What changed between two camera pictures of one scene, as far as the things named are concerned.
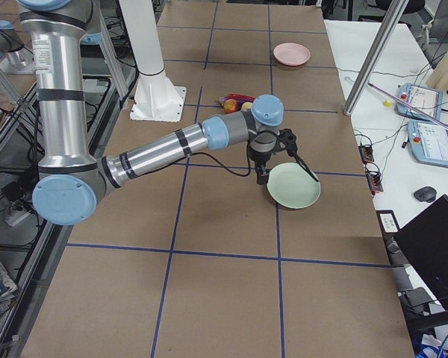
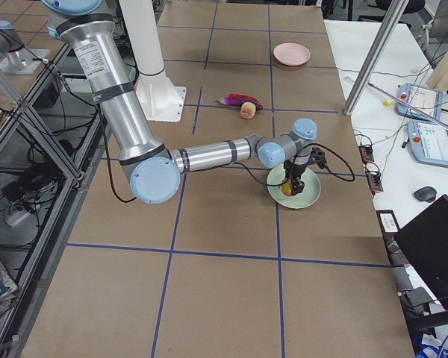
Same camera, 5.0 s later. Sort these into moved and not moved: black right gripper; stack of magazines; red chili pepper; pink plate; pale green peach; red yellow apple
Moved: red yellow apple; black right gripper
Not moved: pink plate; red chili pepper; pale green peach; stack of magazines
